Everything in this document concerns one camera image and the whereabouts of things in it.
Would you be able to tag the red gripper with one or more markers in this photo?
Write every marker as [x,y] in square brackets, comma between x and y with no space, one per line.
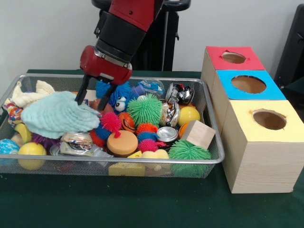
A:
[104,67]

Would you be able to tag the mint green waffle cloth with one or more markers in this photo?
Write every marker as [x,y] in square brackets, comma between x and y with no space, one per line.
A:
[57,116]

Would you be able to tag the green spiky rubber ball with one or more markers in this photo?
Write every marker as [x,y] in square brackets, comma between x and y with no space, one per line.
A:
[190,152]
[145,109]

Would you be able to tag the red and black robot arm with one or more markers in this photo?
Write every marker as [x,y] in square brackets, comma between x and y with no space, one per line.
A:
[123,31]

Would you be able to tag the shallow metal mesh bin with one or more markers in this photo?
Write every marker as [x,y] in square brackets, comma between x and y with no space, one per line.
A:
[83,169]

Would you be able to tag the wooden box with three holes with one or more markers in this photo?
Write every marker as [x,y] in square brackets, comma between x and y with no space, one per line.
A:
[261,166]

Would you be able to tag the blue spiky toy with eyes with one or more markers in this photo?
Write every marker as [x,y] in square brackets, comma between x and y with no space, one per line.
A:
[123,95]

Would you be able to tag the purple spiky rubber ball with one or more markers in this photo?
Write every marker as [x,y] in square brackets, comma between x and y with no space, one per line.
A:
[45,141]

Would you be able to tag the cream waffle cloth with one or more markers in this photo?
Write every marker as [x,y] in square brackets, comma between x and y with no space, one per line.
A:
[26,97]

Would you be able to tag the white cloth with colourful spots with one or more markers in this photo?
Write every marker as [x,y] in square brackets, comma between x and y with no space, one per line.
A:
[13,112]

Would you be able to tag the yellow foam ball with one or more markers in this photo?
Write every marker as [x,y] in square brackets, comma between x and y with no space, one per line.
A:
[32,149]

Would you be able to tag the light blue patterned ball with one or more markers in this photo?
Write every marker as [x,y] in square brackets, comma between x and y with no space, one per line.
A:
[8,146]

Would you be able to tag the plain wooden cube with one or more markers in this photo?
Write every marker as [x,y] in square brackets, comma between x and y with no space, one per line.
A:
[198,134]

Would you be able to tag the dark green table cloth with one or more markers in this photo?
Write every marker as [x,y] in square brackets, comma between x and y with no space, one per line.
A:
[142,204]

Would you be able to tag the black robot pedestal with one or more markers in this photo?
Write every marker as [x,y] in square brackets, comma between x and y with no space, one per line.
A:
[166,35]

